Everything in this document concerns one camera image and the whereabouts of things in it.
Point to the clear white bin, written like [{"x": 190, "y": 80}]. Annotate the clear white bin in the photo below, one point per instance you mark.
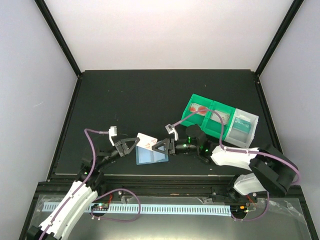
[{"x": 238, "y": 138}]

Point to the white floral credit card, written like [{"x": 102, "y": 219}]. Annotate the white floral credit card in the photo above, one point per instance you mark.
[{"x": 219, "y": 117}]

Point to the green bin compartment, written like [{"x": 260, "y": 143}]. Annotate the green bin compartment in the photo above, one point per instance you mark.
[
  {"x": 191, "y": 118},
  {"x": 219, "y": 128}
]

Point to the black front rail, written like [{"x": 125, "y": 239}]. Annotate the black front rail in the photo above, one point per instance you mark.
[{"x": 165, "y": 185}]

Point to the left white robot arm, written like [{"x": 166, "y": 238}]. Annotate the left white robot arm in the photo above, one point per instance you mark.
[{"x": 83, "y": 191}]

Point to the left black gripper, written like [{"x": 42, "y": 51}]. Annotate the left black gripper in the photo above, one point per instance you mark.
[{"x": 121, "y": 142}]

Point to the left black frame post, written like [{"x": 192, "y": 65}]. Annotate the left black frame post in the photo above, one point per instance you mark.
[{"x": 48, "y": 17}]

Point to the blue card holder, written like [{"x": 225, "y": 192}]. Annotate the blue card holder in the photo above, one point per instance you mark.
[{"x": 145, "y": 156}]

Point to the right black frame post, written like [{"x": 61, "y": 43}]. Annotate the right black frame post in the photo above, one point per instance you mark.
[{"x": 282, "y": 29}]

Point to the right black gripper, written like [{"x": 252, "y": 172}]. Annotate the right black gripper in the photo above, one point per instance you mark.
[{"x": 170, "y": 142}]

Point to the white slotted cable duct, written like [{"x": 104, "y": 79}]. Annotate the white slotted cable duct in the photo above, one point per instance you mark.
[{"x": 165, "y": 209}]

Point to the black frame post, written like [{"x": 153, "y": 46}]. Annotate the black frame post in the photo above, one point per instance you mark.
[
  {"x": 282, "y": 29},
  {"x": 48, "y": 17}
]

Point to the teal striped credit card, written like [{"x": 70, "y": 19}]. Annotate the teal striped credit card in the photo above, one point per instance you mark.
[{"x": 242, "y": 125}]

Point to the left small circuit board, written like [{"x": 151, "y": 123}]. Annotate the left small circuit board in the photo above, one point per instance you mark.
[{"x": 100, "y": 207}]

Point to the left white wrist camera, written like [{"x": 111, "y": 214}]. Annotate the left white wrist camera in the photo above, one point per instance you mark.
[{"x": 112, "y": 132}]

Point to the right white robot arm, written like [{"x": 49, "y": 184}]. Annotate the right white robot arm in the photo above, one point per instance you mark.
[{"x": 269, "y": 170}]

